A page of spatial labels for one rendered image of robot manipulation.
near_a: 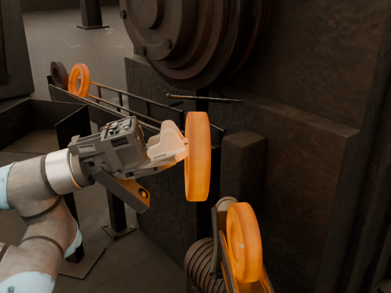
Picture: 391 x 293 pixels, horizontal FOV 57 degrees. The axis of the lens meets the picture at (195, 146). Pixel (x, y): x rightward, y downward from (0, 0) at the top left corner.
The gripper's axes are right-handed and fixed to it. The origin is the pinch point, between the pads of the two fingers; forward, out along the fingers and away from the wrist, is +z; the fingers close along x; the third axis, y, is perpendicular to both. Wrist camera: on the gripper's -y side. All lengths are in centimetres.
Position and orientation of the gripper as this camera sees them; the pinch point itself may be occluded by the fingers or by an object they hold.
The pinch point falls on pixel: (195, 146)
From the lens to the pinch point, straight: 62.2
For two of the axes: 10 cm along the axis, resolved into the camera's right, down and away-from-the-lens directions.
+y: -2.6, -8.5, -4.6
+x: -0.8, -4.5, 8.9
